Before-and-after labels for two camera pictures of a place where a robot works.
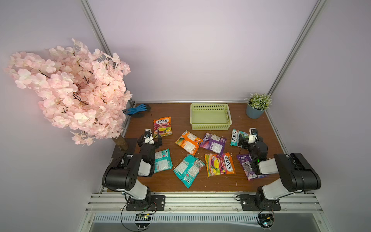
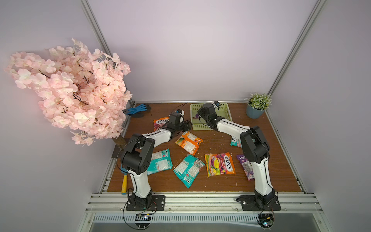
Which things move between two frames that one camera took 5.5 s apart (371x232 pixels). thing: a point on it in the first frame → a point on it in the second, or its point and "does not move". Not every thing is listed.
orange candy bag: (189, 142) does not move
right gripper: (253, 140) → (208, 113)
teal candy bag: (189, 170) does not move
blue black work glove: (141, 108) does not move
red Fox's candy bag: (162, 126) does not move
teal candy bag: (163, 161) does not move
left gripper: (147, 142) → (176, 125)
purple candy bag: (214, 143) → (197, 116)
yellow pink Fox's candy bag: (218, 164) does not move
